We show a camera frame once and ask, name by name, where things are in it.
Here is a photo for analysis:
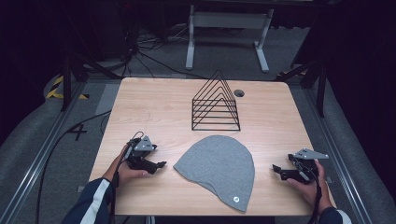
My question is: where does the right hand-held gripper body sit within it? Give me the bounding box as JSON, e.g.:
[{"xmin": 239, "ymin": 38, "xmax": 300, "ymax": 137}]
[{"xmin": 287, "ymin": 147, "xmax": 330, "ymax": 185}]

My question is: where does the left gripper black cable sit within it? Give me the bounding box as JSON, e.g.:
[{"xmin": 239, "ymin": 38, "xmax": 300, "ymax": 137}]
[{"xmin": 108, "ymin": 144, "xmax": 133, "ymax": 224}]

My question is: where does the black metal stand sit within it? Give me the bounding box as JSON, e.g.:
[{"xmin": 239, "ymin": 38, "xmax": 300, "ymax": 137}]
[
  {"xmin": 60, "ymin": 51, "xmax": 122, "ymax": 113},
  {"xmin": 274, "ymin": 60, "xmax": 329, "ymax": 119}
]

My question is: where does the person's left hand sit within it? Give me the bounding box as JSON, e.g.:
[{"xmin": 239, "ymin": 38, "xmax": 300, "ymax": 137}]
[{"xmin": 102, "ymin": 145, "xmax": 150, "ymax": 189}]

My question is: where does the person's right hand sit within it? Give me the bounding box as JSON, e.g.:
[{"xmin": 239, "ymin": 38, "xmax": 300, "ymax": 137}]
[{"xmin": 285, "ymin": 159, "xmax": 334, "ymax": 217}]

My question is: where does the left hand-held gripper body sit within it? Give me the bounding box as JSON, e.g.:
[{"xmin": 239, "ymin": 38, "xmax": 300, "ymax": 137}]
[{"xmin": 125, "ymin": 134, "xmax": 159, "ymax": 172}]

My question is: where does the grey metal table frame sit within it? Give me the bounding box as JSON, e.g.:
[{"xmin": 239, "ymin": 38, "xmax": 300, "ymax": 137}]
[{"xmin": 185, "ymin": 4, "xmax": 276, "ymax": 74}]

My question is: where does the yellow black hazard tape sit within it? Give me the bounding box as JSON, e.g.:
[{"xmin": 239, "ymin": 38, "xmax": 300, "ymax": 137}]
[{"xmin": 46, "ymin": 75, "xmax": 91, "ymax": 101}]

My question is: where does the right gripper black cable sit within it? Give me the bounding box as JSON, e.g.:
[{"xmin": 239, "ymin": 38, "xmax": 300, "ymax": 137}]
[{"xmin": 289, "ymin": 154, "xmax": 323, "ymax": 224}]

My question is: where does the grey knit beanie hat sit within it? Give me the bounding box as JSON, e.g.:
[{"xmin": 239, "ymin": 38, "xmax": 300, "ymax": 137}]
[{"xmin": 173, "ymin": 134, "xmax": 256, "ymax": 214}]

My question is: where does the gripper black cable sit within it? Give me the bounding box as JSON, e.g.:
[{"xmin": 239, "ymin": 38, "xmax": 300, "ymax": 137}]
[
  {"xmin": 108, "ymin": 144, "xmax": 133, "ymax": 224},
  {"xmin": 289, "ymin": 154, "xmax": 323, "ymax": 224}
]

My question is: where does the bundle of black cables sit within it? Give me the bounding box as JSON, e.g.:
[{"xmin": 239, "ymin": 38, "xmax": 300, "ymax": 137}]
[{"xmin": 120, "ymin": 21, "xmax": 208, "ymax": 80}]

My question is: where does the black wire triangular rack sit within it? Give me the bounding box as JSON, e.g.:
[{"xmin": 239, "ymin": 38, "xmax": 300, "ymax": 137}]
[{"xmin": 191, "ymin": 69, "xmax": 242, "ymax": 132}]

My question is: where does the black floor cable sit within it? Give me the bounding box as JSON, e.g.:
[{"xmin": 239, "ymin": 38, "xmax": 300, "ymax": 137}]
[{"xmin": 35, "ymin": 109, "xmax": 112, "ymax": 224}]

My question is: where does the aluminium floor rail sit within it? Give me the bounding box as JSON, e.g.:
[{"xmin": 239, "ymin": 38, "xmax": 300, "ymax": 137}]
[
  {"xmin": 0, "ymin": 81, "xmax": 90, "ymax": 224},
  {"xmin": 302, "ymin": 87, "xmax": 374, "ymax": 224}
]

